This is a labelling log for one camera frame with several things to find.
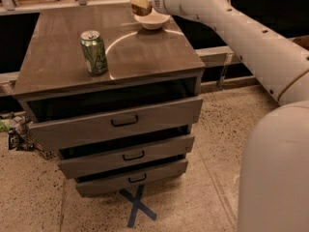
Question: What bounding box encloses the wire basket with clutter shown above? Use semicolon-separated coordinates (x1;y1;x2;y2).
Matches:
0;112;56;160

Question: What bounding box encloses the middle grey drawer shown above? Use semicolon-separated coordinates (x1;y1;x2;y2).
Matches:
59;133;195;179

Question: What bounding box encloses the grey drawer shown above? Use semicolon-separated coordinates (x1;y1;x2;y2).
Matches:
75;159;188;197
59;133;195;179
30;97;203;151

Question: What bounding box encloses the blue tape cross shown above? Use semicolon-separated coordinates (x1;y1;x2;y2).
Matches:
120;185;157;228

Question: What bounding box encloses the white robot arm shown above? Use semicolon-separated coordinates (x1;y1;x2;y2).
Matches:
130;0;309;232

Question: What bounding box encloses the bottom grey drawer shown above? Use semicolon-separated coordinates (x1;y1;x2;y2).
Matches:
75;159;188;197

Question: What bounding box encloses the green soda can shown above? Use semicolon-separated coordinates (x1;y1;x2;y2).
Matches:
80;30;108;75

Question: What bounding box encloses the grey drawer cabinet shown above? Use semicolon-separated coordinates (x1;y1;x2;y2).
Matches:
14;4;204;197

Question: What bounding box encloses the metal window rail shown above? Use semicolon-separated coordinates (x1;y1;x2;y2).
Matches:
196;46;240;68

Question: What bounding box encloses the top grey drawer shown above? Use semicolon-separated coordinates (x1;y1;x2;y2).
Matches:
30;97;203;151

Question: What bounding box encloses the white paper bowl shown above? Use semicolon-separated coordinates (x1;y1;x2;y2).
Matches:
134;11;170;30

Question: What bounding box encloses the orange soda can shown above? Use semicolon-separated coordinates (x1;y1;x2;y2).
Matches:
131;4;152;16

